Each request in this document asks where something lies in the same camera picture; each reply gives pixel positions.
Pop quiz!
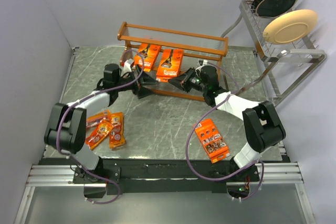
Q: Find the aluminium frame rail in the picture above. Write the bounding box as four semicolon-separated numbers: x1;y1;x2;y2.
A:
14;47;316;224

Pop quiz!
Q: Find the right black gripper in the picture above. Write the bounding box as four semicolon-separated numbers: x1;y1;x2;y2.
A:
169;67;208;93

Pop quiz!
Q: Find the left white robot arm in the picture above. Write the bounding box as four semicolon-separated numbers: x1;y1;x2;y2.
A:
44;61;157;183

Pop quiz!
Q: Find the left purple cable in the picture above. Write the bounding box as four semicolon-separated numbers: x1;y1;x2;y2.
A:
55;48;146;206

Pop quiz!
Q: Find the beige plate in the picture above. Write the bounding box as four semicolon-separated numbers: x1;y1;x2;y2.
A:
262;9;318;45

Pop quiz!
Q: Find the orange blister pack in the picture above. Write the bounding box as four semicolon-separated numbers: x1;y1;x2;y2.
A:
86;110;111;129
109;112;125;149
85;120;112;150

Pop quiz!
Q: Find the orange blister pack rear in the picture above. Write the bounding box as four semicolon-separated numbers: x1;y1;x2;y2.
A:
86;110;111;129

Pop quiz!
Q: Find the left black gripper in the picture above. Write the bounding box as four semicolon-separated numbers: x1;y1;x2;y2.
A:
115;65;159;100

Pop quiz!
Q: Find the black base beam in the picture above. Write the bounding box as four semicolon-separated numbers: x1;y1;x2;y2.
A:
72;159;261;193

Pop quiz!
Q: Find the orange blister pack middle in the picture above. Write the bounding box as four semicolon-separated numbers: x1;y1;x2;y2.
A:
109;112;125;149

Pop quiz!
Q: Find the black plate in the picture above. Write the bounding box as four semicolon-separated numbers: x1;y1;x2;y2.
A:
251;0;297;17

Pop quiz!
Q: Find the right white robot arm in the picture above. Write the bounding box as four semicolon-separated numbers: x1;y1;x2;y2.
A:
169;63;286;181

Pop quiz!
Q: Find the orange blister pack left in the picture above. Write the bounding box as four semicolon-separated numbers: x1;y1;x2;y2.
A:
85;120;112;150

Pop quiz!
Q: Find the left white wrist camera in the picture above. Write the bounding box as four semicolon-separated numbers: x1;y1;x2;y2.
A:
122;59;134;74

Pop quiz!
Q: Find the metal dish rack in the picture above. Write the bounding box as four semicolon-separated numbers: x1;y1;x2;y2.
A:
221;0;327;105

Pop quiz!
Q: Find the purple cable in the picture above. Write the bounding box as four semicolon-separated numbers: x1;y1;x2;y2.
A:
185;60;264;201
55;48;146;206

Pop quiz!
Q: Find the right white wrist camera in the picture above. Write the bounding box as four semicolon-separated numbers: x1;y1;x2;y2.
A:
197;59;208;68

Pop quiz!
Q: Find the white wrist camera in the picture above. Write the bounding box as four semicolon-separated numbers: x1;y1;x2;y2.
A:
197;59;208;68
122;59;134;74

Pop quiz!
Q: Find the orange razor box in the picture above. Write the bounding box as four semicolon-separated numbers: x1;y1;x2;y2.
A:
156;49;184;82
134;44;161;72
195;119;230;164

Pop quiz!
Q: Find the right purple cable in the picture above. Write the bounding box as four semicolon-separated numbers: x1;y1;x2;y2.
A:
185;60;264;201

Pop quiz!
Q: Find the orange wooden shelf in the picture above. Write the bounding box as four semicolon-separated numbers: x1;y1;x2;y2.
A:
117;22;228;101

